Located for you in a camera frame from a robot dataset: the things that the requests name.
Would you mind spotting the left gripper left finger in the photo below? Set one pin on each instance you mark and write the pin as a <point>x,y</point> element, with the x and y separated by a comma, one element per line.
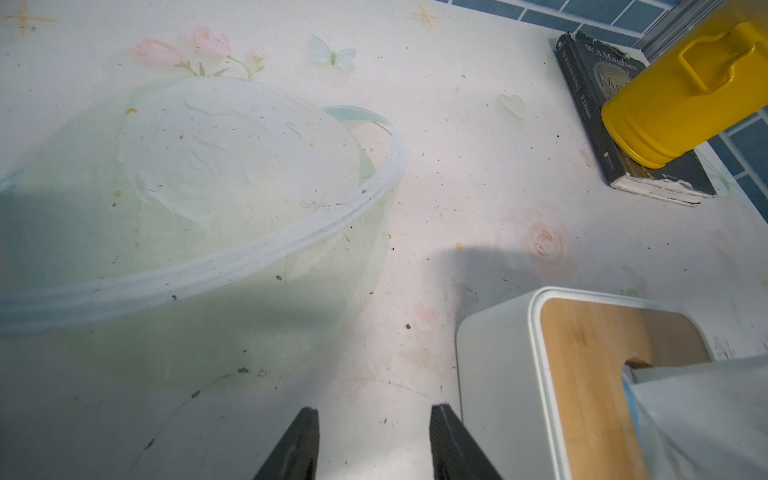
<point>295,456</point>

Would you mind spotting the yellow pen cup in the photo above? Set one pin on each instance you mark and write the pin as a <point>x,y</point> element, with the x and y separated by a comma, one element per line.
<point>711,79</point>

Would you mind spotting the floral table mat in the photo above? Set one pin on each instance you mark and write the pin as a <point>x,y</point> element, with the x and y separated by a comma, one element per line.
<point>215,213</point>

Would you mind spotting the blue white tissue pack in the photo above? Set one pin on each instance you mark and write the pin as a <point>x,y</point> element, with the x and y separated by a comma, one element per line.
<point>703,421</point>

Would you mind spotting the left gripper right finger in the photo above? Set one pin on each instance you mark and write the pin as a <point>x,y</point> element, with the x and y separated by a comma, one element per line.
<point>455,453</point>

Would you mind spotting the white box wooden lid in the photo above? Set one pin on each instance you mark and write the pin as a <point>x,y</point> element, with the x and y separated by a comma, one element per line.
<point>581,342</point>

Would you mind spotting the white tissue box base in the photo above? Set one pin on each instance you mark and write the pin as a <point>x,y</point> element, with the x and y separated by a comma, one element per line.
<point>501,401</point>

